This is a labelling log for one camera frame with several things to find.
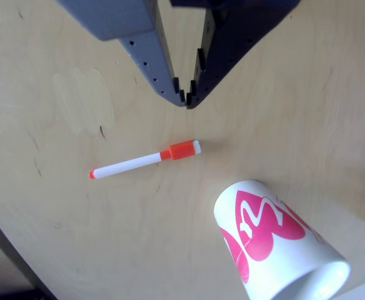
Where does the white and orange marker pen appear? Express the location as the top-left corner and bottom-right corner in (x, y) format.
(88, 140), (202, 180)

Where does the white mug with pink hearts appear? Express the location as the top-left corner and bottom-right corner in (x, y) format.
(213, 179), (351, 300)

